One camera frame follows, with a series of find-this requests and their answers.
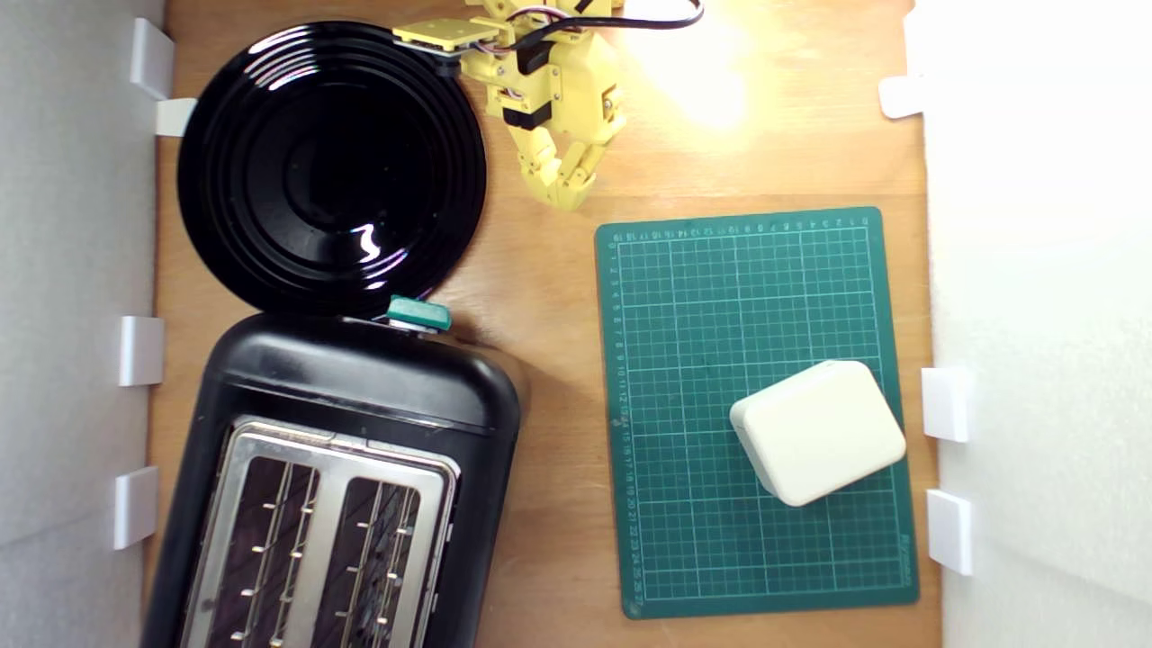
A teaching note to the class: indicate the black two-slot toaster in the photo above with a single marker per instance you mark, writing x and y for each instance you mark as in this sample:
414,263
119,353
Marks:
360,378

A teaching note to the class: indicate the black round plate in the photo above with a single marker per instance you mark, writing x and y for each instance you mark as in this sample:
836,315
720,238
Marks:
315,171

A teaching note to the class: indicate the yellow gripper camera mount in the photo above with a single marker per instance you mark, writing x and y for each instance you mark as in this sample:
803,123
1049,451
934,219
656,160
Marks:
441,34

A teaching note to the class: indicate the white wall clip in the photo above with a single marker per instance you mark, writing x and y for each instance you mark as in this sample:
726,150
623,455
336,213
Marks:
945,405
151,58
949,531
141,351
135,507
174,117
900,97

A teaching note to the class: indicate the green cutting mat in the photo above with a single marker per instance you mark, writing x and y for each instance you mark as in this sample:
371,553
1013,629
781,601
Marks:
702,306

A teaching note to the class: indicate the green toaster lever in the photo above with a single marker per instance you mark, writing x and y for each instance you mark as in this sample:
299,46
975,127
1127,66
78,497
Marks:
419,313

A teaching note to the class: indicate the white rounded block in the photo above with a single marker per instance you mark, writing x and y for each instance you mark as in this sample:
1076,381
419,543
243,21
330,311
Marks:
819,432

